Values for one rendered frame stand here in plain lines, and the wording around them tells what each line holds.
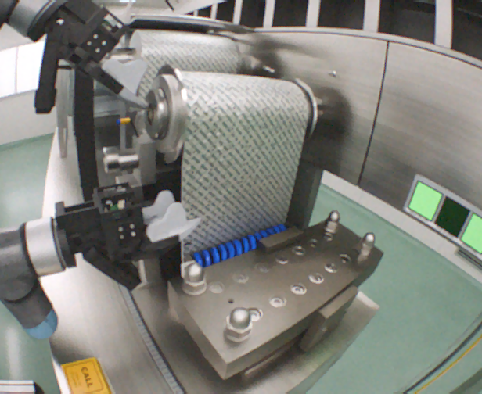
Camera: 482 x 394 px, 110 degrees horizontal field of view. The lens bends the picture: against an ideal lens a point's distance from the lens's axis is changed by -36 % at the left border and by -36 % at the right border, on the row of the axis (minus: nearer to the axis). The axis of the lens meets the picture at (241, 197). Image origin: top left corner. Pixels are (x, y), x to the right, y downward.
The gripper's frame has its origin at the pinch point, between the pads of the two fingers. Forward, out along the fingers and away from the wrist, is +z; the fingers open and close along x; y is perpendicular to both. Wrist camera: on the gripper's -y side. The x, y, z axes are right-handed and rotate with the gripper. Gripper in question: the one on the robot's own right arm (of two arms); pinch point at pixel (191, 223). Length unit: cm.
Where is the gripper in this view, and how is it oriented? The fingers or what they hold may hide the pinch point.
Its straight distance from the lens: 40.6
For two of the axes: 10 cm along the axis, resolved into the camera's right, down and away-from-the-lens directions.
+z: 8.0, -1.9, 5.6
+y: 1.2, -8.8, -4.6
